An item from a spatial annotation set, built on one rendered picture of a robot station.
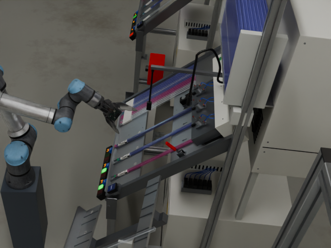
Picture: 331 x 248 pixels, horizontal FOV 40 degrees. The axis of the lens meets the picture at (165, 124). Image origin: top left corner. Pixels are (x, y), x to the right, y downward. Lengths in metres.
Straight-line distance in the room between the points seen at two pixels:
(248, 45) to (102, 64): 2.72
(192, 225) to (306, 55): 1.12
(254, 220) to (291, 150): 0.55
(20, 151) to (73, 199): 0.85
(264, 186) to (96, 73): 2.08
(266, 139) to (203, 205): 0.63
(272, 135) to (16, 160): 1.24
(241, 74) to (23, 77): 2.69
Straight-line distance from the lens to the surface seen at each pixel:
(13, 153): 2.40
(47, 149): 3.46
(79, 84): 2.19
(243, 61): 1.65
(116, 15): 4.90
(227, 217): 2.39
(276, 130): 1.91
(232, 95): 1.75
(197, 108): 2.09
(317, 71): 1.74
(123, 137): 2.48
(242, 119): 1.80
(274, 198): 2.54
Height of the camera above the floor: 2.53
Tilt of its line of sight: 44 degrees down
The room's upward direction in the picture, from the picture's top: 8 degrees clockwise
